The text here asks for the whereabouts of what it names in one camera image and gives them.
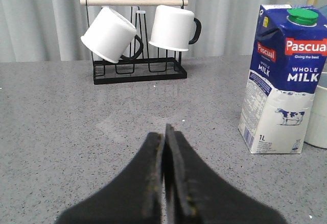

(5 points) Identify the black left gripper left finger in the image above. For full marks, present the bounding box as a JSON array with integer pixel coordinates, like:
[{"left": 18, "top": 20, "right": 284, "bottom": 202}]
[{"left": 56, "top": 132, "right": 164, "bottom": 223}]

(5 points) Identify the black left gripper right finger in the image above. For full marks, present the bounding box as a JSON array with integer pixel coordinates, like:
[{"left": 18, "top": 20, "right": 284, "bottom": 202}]
[{"left": 163, "top": 124, "right": 286, "bottom": 223}]

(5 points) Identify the blue white milk carton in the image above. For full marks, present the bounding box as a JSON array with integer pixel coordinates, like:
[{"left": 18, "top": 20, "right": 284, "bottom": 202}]
[{"left": 238, "top": 4, "right": 326, "bottom": 154}]

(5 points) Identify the white HOME cup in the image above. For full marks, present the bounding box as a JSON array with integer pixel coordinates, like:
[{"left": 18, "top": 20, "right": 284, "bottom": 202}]
[{"left": 305, "top": 72, "right": 326, "bottom": 149}]

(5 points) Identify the white enamel mug left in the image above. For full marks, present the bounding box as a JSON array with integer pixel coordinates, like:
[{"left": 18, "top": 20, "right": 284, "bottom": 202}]
[{"left": 80, "top": 7, "right": 144, "bottom": 64}]

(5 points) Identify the white enamel mug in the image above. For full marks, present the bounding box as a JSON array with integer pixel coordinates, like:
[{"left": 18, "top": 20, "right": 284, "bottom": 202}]
[
  {"left": 80, "top": 7, "right": 144, "bottom": 64},
  {"left": 149, "top": 5, "right": 202, "bottom": 52}
]

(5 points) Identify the white enamel mug right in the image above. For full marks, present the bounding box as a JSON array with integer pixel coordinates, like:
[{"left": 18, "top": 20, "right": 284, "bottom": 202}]
[{"left": 149, "top": 5, "right": 202, "bottom": 52}]

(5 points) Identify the black wire mug rack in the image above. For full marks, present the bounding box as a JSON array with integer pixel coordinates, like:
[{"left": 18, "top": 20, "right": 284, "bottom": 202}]
[{"left": 80, "top": 0, "right": 189, "bottom": 85}]

